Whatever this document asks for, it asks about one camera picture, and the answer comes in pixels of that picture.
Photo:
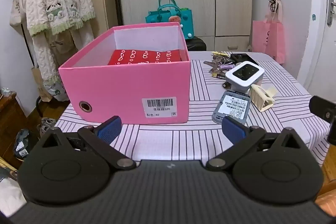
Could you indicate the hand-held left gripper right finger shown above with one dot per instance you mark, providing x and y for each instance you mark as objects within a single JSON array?
[{"x": 233, "y": 129}]

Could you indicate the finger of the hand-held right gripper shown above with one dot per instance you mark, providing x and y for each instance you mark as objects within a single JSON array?
[{"x": 323, "y": 108}]

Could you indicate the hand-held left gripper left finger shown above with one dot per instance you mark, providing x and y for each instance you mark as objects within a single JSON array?
[{"x": 110, "y": 128}]

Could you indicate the grey router back cover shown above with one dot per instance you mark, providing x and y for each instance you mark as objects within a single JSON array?
[{"x": 231, "y": 106}]

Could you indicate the cream hair claw clip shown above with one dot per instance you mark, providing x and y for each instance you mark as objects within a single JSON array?
[{"x": 258, "y": 98}]

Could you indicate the pink cardboard box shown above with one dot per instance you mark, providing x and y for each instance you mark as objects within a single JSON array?
[{"x": 118, "y": 82}]

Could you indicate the black phone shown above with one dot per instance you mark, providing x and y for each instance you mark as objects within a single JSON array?
[{"x": 241, "y": 57}]

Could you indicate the small black object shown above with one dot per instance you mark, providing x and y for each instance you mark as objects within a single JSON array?
[{"x": 226, "y": 85}]

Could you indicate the yellow battery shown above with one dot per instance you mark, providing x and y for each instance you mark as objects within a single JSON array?
[{"x": 218, "y": 76}]

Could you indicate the white portable router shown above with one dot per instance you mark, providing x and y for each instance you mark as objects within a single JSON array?
[{"x": 244, "y": 74}]

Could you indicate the striped tablecloth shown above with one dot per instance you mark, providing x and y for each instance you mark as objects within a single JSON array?
[{"x": 168, "y": 140}]

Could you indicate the grey shoes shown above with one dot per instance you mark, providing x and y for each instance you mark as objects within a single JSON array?
[{"x": 47, "y": 125}]

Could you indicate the key bunch with purple tag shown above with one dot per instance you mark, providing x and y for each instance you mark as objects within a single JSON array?
[{"x": 223, "y": 66}]

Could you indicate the white door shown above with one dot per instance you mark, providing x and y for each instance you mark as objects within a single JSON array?
[{"x": 320, "y": 43}]

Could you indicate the brown paper bag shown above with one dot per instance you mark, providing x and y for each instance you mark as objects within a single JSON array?
[{"x": 42, "y": 87}]

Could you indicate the dark plastic bag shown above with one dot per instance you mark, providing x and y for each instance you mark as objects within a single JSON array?
[{"x": 25, "y": 142}]

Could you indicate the pink paper bag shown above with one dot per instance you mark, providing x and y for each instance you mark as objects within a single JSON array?
[{"x": 273, "y": 37}]

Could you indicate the round teal sticker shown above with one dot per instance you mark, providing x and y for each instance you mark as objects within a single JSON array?
[{"x": 314, "y": 17}]

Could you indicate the black clothes rack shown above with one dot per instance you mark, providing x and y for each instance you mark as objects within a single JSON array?
[{"x": 33, "y": 74}]

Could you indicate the wooden cabinet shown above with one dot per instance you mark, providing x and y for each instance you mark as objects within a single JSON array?
[{"x": 13, "y": 119}]

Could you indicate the cream fluffy garment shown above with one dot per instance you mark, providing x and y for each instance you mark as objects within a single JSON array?
[{"x": 44, "y": 56}]

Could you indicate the teal felt handbag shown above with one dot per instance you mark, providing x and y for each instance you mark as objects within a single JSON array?
[{"x": 183, "y": 19}]

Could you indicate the beige canvas tote bag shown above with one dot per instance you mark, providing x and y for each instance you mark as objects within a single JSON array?
[{"x": 18, "y": 11}]

